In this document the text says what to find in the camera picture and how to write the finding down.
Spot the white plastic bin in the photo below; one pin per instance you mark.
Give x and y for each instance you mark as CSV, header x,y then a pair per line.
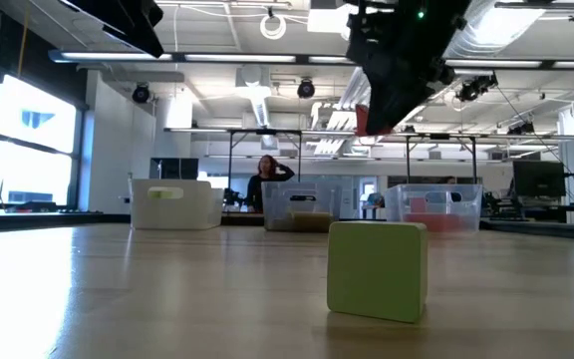
x,y
177,214

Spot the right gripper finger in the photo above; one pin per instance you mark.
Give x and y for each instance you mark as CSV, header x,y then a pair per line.
x,y
391,105

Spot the yellow rectangular block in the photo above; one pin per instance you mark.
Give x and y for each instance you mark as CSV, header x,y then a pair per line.
x,y
312,222

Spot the black aluminium table frame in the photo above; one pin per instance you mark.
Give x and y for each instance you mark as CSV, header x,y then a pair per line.
x,y
43,221

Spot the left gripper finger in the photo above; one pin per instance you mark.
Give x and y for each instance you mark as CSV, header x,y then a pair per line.
x,y
127,25

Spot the large window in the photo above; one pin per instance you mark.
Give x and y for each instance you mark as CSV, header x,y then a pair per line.
x,y
33,169

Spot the black background robot arm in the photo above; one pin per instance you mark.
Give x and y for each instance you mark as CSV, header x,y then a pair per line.
x,y
233,198

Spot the black cabinet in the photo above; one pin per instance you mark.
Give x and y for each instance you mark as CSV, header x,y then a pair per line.
x,y
175,168

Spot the grey translucent plastic bin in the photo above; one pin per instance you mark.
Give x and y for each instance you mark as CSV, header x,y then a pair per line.
x,y
279,204

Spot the green cube block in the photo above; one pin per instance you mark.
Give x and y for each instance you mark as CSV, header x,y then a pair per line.
x,y
374,271

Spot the black metal frame rig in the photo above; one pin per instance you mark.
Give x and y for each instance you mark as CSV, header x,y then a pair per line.
x,y
436,135
267,131

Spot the person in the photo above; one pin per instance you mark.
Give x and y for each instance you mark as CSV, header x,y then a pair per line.
x,y
450,180
256,192

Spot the clear plastic bin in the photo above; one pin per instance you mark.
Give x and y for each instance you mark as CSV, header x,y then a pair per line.
x,y
446,199

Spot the long ceiling light bar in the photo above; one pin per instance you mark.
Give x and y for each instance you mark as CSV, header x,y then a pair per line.
x,y
242,58

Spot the black ceiling camera device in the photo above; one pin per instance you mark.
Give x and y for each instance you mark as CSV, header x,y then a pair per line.
x,y
471,90

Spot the black computer monitor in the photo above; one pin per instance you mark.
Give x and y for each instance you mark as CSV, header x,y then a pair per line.
x,y
538,178

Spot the black ceiling spotlight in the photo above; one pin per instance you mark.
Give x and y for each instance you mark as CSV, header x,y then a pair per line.
x,y
306,89
141,94

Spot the silver ventilation duct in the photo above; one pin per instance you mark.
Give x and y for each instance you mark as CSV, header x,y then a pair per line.
x,y
471,42

